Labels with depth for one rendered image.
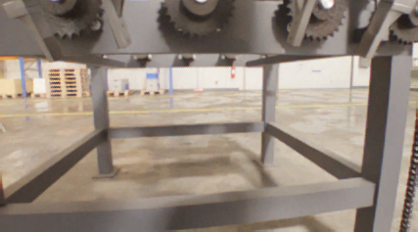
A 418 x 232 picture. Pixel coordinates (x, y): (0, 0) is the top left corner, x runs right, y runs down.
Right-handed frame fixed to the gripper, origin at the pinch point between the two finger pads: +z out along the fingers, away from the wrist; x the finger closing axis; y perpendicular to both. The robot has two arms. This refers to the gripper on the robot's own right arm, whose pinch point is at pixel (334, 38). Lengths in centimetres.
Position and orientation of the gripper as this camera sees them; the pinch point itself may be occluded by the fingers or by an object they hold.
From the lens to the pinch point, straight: 40.4
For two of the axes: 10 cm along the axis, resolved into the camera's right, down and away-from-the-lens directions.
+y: 0.7, 5.0, -8.6
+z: -1.6, 8.6, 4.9
